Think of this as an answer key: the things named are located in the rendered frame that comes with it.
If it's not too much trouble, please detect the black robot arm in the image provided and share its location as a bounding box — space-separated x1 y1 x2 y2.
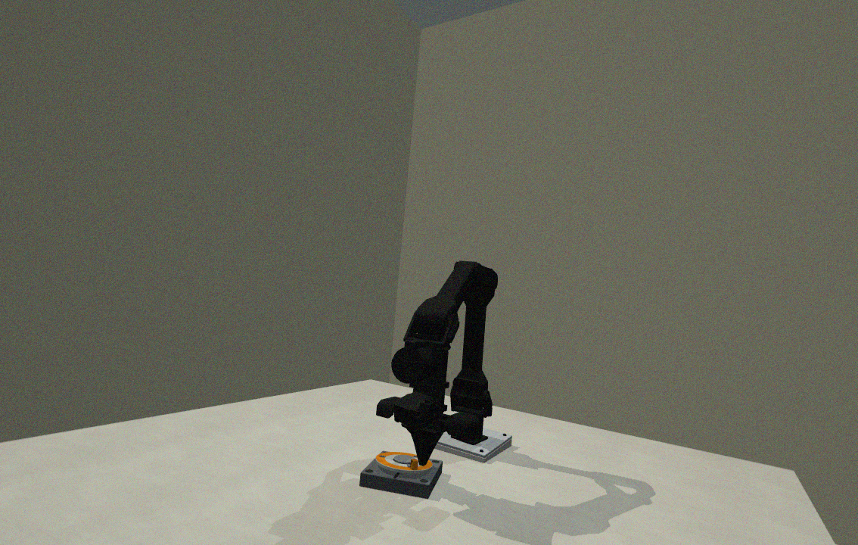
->
391 261 498 445

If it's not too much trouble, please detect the orange round plate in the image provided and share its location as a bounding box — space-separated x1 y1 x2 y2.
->
375 452 433 474

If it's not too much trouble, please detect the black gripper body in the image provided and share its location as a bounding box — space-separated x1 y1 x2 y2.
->
376 378 481 438

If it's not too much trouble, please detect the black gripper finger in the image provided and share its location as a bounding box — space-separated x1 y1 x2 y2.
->
401 422 427 466
421 427 446 466

